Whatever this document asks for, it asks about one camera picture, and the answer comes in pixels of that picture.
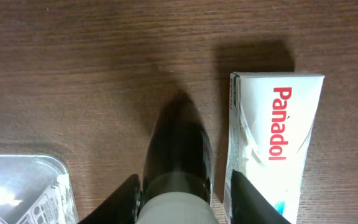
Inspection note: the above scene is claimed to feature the white Panadol box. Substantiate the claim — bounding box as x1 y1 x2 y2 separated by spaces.
224 72 324 223

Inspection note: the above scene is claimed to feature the dark bottle with white cap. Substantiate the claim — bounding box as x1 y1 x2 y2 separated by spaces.
137 93 217 224

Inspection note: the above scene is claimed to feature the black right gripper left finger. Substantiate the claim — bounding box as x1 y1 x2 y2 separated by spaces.
79 174 142 224

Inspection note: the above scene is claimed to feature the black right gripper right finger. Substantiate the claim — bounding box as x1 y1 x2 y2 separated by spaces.
231 170 290 224

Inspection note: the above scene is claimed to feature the clear plastic container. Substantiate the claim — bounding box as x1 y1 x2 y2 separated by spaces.
0 154 79 224

